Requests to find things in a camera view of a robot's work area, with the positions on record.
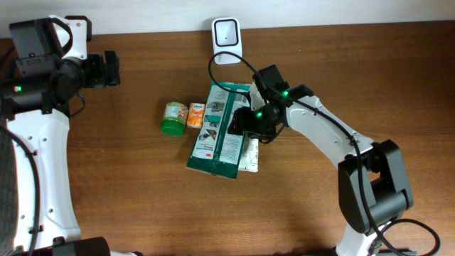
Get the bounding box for white tube gold cap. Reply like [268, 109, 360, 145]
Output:
[238, 137, 259, 173]

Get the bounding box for green white 3M bag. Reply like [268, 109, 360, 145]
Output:
[186, 82, 250, 179]

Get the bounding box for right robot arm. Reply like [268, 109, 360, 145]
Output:
[228, 65, 414, 255]

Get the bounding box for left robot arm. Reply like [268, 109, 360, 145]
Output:
[1, 15, 120, 255]

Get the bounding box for orange tissue pack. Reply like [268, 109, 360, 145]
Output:
[186, 103, 205, 128]

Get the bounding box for green lid jar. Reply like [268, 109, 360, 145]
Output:
[161, 102, 188, 137]

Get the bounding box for grey plastic basket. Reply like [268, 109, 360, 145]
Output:
[1, 132, 18, 255]

